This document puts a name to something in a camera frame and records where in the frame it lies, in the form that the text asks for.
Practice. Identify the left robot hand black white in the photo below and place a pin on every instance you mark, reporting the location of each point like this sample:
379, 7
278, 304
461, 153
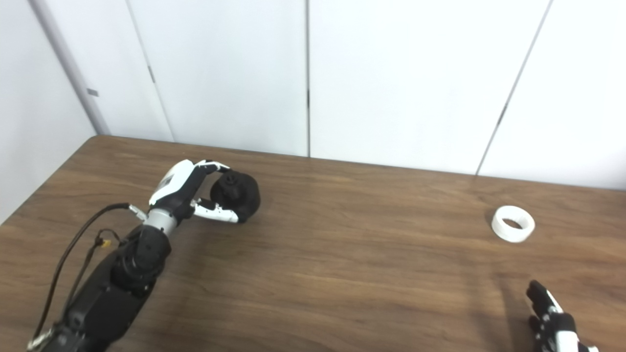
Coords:
178, 193

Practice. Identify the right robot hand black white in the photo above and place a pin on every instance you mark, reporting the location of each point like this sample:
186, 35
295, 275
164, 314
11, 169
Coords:
552, 325

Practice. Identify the round black plastic part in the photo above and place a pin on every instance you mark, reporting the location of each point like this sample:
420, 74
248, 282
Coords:
242, 195

